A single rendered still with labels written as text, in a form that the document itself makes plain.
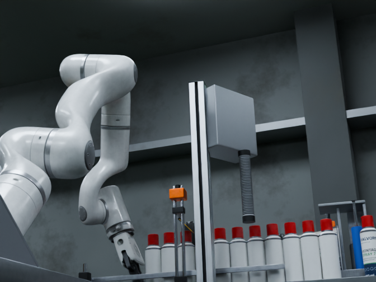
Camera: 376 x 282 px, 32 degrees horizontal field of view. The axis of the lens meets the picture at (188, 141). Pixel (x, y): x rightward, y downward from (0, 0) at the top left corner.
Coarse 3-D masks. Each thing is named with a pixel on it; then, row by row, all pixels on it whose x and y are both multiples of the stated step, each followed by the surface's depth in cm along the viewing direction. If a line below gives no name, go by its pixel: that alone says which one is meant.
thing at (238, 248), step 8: (232, 232) 194; (240, 232) 193; (232, 240) 193; (240, 240) 192; (232, 248) 191; (240, 248) 190; (232, 256) 191; (240, 256) 190; (232, 264) 190; (240, 264) 189; (240, 272) 188; (248, 272) 190; (232, 280) 189; (240, 280) 187; (248, 280) 189
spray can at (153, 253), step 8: (152, 240) 198; (152, 248) 196; (160, 248) 197; (152, 256) 195; (160, 256) 196; (152, 264) 194; (160, 264) 195; (152, 272) 194; (152, 280) 193; (160, 280) 194
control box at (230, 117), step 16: (208, 96) 192; (224, 96) 193; (240, 96) 198; (208, 112) 191; (224, 112) 191; (240, 112) 196; (208, 128) 189; (224, 128) 189; (240, 128) 194; (208, 144) 188; (224, 144) 187; (240, 144) 192; (256, 144) 197; (224, 160) 198
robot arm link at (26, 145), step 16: (16, 128) 157; (32, 128) 156; (48, 128) 156; (0, 144) 153; (16, 144) 151; (32, 144) 152; (0, 160) 153; (16, 160) 144; (32, 160) 152; (32, 176) 140; (48, 176) 155; (48, 192) 144
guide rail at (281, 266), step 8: (272, 264) 185; (280, 264) 184; (160, 272) 191; (168, 272) 191; (192, 272) 189; (216, 272) 187; (224, 272) 187; (232, 272) 187; (96, 280) 195; (104, 280) 194; (112, 280) 194; (120, 280) 194
